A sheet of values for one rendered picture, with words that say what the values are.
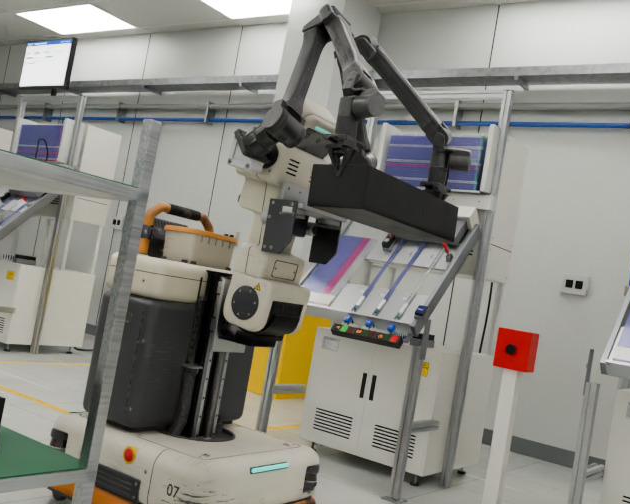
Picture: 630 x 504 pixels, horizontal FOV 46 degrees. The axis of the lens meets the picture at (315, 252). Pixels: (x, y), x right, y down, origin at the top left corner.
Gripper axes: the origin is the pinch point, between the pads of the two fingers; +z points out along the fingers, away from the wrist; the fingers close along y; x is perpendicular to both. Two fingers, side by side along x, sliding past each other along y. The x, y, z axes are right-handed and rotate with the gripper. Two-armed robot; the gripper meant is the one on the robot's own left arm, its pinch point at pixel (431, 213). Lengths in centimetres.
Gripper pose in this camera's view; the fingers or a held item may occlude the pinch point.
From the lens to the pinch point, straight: 242.2
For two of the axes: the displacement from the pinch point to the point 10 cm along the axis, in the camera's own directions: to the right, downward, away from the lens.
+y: 5.5, 1.3, 8.3
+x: -8.2, -0.9, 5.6
